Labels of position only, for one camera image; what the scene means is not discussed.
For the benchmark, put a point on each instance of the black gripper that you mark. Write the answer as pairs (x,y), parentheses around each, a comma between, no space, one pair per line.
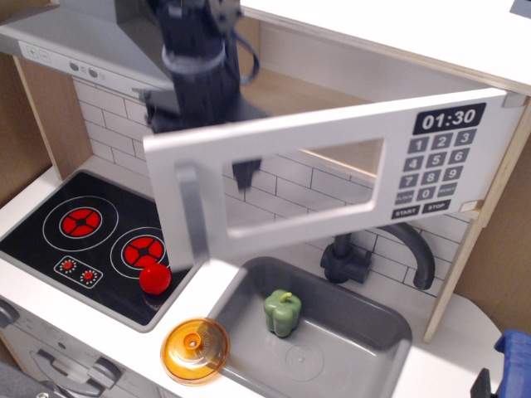
(207,99)

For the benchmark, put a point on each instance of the white toy microwave door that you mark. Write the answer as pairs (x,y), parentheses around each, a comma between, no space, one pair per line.
(327,172)

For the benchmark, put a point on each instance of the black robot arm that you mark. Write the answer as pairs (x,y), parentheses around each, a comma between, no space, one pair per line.
(209,62)

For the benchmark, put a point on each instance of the dark grey toy faucet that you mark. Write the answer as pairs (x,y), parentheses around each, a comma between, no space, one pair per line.
(340,263)

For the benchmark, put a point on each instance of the red toy tomato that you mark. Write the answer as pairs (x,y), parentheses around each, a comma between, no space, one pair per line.
(155,279)

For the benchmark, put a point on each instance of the green toy bell pepper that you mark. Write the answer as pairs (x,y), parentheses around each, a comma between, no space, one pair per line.
(282,310)

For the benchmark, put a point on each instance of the black toy stove top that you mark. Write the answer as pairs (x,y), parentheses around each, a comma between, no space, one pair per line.
(91,239)

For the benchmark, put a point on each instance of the orange transparent pot lid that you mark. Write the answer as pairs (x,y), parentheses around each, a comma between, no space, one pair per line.
(195,350)

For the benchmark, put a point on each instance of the grey toy sink basin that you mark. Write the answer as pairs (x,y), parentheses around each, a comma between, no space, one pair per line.
(344,345)

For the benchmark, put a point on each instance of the grey toy range hood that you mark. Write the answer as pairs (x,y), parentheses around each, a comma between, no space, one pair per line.
(112,44)

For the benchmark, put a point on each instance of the grey toy oven front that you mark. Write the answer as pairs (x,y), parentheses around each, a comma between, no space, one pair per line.
(73,368)

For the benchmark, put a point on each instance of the black object at bottom edge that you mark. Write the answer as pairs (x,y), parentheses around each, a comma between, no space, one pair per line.
(481,387)

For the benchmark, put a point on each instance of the blue plastic object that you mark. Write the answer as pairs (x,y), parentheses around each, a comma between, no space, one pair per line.
(515,345)

